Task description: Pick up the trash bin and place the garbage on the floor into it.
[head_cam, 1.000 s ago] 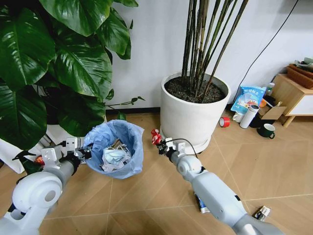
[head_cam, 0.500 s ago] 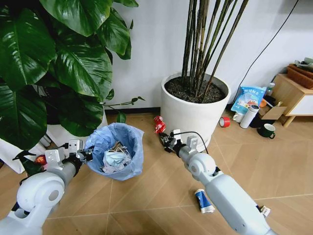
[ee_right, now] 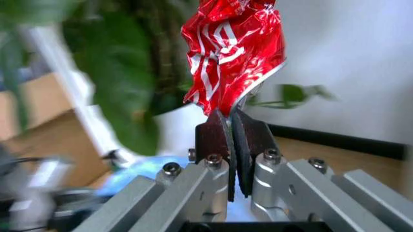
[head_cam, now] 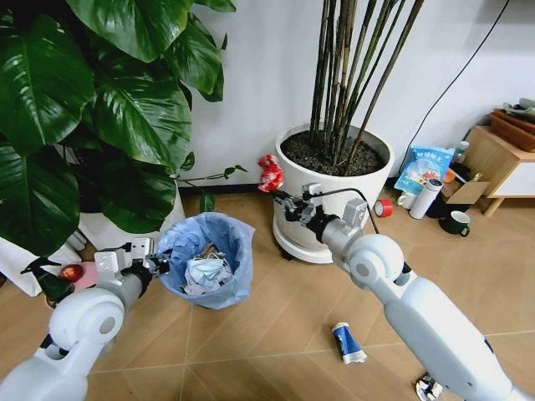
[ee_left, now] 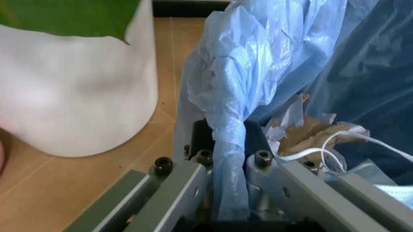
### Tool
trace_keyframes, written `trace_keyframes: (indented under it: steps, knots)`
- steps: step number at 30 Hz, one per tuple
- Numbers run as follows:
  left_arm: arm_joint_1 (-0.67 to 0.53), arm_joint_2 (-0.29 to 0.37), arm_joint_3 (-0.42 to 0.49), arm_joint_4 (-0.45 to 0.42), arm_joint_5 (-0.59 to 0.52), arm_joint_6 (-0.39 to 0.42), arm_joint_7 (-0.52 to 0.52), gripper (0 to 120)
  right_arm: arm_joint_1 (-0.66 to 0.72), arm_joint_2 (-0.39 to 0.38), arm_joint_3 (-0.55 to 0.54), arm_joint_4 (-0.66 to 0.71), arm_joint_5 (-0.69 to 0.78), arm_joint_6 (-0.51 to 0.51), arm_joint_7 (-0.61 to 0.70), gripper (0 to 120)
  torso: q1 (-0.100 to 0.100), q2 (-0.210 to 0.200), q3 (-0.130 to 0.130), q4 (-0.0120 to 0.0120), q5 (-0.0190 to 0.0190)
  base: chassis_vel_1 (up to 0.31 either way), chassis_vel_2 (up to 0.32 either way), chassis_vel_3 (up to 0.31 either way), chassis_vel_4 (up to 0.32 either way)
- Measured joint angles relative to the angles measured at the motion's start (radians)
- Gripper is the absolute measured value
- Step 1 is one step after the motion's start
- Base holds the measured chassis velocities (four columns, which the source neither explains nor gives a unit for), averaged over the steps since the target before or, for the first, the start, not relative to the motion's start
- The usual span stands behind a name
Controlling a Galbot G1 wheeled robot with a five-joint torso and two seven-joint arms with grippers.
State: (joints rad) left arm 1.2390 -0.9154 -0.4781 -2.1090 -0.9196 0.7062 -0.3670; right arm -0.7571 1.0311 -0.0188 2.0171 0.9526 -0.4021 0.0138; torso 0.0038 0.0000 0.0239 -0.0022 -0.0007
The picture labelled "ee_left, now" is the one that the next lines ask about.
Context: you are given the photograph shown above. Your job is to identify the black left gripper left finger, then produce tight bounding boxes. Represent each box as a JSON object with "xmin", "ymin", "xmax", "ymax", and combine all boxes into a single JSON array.
[{"xmin": 62, "ymin": 119, "xmax": 217, "ymax": 232}]

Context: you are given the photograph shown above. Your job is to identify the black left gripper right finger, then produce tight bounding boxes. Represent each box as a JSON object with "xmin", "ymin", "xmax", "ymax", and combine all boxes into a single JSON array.
[{"xmin": 242, "ymin": 120, "xmax": 413, "ymax": 232}]

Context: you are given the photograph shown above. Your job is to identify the pale grey trash bin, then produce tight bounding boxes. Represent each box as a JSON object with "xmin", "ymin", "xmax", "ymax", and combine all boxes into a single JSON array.
[{"xmin": 172, "ymin": 49, "xmax": 207, "ymax": 174}]

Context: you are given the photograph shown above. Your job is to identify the blue plastic bin liner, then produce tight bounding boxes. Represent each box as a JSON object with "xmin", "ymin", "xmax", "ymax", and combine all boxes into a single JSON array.
[{"xmin": 182, "ymin": 0, "xmax": 413, "ymax": 221}]

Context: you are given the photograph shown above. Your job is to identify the crumpled brown paper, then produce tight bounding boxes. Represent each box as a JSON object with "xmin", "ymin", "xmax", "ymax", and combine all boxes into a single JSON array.
[{"xmin": 277, "ymin": 93, "xmax": 360, "ymax": 158}]

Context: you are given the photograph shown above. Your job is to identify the crumpled white paper scraps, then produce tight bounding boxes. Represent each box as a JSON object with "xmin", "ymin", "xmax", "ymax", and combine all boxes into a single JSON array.
[{"xmin": 263, "ymin": 96, "xmax": 307, "ymax": 155}]

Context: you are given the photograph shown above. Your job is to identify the white round plant pot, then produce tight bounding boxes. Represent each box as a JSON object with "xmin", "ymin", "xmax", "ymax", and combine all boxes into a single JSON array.
[{"xmin": 0, "ymin": 0, "xmax": 160, "ymax": 158}]

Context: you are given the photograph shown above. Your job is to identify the green plant leaf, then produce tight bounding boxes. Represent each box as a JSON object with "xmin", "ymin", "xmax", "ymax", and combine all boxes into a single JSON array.
[{"xmin": 0, "ymin": 0, "xmax": 145, "ymax": 45}]

